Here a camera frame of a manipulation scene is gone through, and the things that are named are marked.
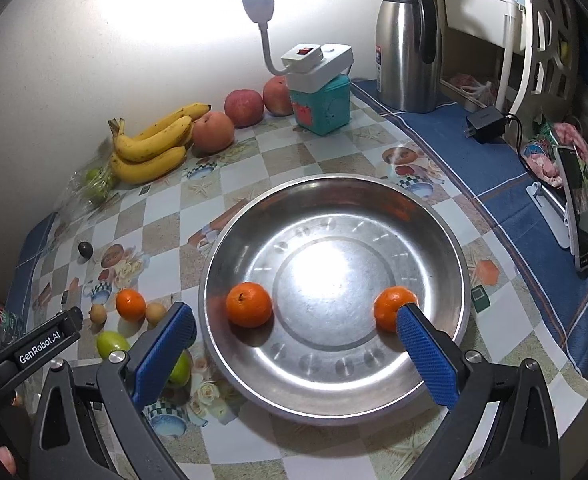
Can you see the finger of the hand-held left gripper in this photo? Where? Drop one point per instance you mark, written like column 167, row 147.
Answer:
column 39, row 342

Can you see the large metal bowl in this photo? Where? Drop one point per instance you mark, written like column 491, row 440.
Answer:
column 334, row 280

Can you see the pink snack packet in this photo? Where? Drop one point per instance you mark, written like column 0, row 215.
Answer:
column 544, row 160

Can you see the clear acrylic tag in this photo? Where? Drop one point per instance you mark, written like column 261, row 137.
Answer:
column 1, row 320

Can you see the black charger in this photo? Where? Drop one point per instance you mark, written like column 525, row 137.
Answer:
column 485, row 125

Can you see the person's left hand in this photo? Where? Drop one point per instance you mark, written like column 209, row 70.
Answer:
column 5, row 461

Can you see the white phone stand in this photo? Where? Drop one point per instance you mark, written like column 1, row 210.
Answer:
column 549, row 205

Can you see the white switch socket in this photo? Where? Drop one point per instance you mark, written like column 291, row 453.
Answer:
column 316, row 67

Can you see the white lattice panel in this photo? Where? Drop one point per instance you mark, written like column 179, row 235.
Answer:
column 549, row 35

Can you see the small dark round fruit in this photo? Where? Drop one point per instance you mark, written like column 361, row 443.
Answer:
column 85, row 249

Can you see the steel thermos jug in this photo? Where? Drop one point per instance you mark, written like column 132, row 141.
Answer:
column 404, row 50

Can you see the teal plastic box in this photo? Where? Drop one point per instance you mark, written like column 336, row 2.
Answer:
column 324, row 110

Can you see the small tan longan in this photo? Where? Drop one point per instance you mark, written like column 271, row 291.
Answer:
column 155, row 311
column 98, row 313

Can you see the white gooseneck lamp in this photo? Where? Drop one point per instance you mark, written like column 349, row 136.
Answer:
column 256, row 0

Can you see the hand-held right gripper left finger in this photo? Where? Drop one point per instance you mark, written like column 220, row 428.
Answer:
column 164, row 355

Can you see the clear bag of green fruits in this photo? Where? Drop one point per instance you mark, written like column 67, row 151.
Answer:
column 91, row 182

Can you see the red apple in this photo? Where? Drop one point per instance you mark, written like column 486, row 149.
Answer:
column 275, row 96
column 213, row 132
column 244, row 107

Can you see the plastic bag in rack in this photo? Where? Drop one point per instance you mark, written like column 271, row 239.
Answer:
column 471, row 87

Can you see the yellow banana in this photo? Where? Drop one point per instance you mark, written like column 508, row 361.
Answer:
column 174, row 116
column 151, row 143
column 146, row 167

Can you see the green round fruit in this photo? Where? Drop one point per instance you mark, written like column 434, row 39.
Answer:
column 181, row 367
column 111, row 344

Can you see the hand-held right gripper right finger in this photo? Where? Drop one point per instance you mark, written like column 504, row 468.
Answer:
column 426, row 355

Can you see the white storage rack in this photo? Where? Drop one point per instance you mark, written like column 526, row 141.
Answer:
column 479, row 15

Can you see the orange tangerine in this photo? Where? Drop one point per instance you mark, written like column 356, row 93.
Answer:
column 130, row 305
column 388, row 305
column 249, row 305

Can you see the checked printed tablecloth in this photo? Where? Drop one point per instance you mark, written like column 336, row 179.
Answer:
column 324, row 160

